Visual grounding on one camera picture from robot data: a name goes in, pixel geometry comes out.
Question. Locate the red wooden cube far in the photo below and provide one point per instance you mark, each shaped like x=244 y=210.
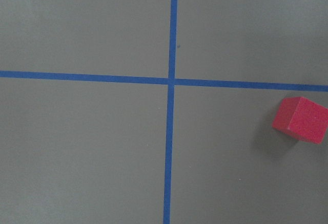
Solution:
x=301 y=119

